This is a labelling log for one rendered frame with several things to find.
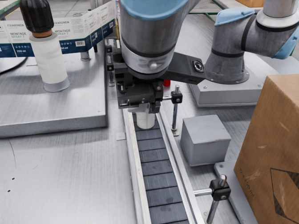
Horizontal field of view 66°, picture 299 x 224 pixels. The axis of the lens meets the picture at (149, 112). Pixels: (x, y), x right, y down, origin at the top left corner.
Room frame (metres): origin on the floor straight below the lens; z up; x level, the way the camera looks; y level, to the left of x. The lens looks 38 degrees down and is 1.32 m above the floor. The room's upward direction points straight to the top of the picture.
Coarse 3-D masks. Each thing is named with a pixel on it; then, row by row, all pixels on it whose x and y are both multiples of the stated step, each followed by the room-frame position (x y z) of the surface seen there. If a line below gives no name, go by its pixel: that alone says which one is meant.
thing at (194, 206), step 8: (160, 112) 0.46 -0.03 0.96; (168, 128) 0.40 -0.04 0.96; (168, 136) 0.37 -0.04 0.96; (176, 144) 0.35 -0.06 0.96; (176, 152) 0.32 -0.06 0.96; (176, 160) 0.30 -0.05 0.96; (184, 168) 0.28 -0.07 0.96; (184, 176) 0.26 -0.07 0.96; (184, 184) 0.25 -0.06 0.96; (192, 192) 0.23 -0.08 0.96; (192, 200) 0.21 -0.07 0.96; (192, 208) 0.20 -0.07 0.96; (200, 216) 0.19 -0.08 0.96
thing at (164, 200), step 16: (144, 144) 0.42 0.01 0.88; (160, 144) 0.42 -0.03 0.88; (144, 160) 0.37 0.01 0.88; (160, 160) 0.37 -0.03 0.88; (144, 176) 0.32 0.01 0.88; (160, 176) 0.32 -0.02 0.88; (160, 192) 0.28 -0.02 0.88; (176, 192) 0.28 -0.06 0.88; (160, 208) 0.25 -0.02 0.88; (176, 208) 0.25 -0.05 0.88
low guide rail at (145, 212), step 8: (128, 112) 0.52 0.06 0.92; (128, 120) 0.50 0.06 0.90; (136, 144) 0.39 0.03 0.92; (136, 152) 0.36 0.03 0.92; (136, 160) 0.34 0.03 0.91; (136, 168) 0.32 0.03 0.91; (144, 184) 0.28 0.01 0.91; (144, 192) 0.26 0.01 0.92; (144, 200) 0.24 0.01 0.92; (144, 208) 0.23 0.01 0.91; (144, 216) 0.21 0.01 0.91
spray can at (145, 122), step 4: (140, 112) 0.48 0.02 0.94; (144, 112) 0.48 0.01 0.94; (140, 116) 0.48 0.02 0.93; (144, 116) 0.48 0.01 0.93; (148, 116) 0.48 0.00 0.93; (152, 116) 0.49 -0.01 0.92; (140, 120) 0.48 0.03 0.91; (144, 120) 0.48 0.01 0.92; (148, 120) 0.48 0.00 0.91; (152, 120) 0.49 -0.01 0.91; (140, 124) 0.48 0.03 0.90; (144, 124) 0.48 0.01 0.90; (148, 124) 0.48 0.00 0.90; (152, 124) 0.49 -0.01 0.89; (140, 128) 0.48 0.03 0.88; (144, 128) 0.48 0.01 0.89; (148, 128) 0.48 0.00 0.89
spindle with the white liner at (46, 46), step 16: (32, 0) 0.69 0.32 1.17; (32, 16) 0.68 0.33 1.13; (48, 16) 0.71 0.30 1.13; (32, 32) 0.70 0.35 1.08; (48, 32) 0.71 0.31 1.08; (32, 48) 0.69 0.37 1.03; (48, 48) 0.68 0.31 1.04; (48, 64) 0.68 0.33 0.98; (64, 64) 0.73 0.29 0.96; (48, 80) 0.68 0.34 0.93; (64, 80) 0.70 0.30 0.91
